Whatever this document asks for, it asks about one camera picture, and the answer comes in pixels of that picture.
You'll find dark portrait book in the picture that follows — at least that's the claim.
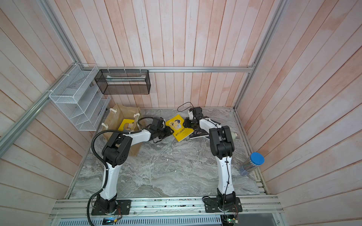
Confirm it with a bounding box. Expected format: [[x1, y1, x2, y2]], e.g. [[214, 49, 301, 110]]
[[189, 117, 222, 139]]

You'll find yellow book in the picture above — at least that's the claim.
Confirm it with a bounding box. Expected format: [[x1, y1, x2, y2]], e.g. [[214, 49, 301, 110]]
[[118, 119, 136, 132], [166, 115, 194, 142]]

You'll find brown canvas tote bag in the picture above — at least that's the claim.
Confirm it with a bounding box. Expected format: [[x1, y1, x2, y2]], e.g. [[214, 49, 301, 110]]
[[101, 104, 146, 157]]

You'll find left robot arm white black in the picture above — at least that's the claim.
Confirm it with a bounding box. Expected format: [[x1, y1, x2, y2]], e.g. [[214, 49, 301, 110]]
[[91, 117, 174, 214]]

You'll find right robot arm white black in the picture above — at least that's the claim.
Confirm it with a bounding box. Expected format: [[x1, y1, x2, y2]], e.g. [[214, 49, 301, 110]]
[[183, 107, 236, 211]]

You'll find white tape roll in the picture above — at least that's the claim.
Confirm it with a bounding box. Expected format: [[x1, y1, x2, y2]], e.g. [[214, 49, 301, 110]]
[[231, 132, 238, 141]]

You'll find clear tube blue cap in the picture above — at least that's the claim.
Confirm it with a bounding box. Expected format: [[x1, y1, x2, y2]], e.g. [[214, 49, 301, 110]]
[[239, 153, 265, 177]]

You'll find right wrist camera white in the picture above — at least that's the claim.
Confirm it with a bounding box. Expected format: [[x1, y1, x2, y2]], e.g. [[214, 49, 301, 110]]
[[188, 108, 195, 121]]

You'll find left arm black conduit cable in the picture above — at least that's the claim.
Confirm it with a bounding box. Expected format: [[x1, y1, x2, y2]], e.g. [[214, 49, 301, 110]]
[[86, 116, 155, 226]]

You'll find aluminium frame bar back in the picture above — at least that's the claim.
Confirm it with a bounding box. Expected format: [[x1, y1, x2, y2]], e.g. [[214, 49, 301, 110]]
[[82, 64, 254, 73]]

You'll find black mesh wall basket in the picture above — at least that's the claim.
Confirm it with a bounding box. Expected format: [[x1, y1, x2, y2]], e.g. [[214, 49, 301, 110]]
[[95, 69, 151, 95]]

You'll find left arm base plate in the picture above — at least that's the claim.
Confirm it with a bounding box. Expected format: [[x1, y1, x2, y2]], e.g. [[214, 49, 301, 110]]
[[91, 199, 132, 216]]

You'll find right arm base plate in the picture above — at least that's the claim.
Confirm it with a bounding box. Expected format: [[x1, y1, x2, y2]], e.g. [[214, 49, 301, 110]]
[[202, 196, 243, 213]]

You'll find white wire mesh shelf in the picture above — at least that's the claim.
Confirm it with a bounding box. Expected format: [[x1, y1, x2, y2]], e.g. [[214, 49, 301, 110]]
[[49, 64, 110, 131]]

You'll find aluminium rail front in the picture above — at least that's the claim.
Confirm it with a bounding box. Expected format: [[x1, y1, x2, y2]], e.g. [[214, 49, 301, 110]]
[[49, 195, 284, 218]]

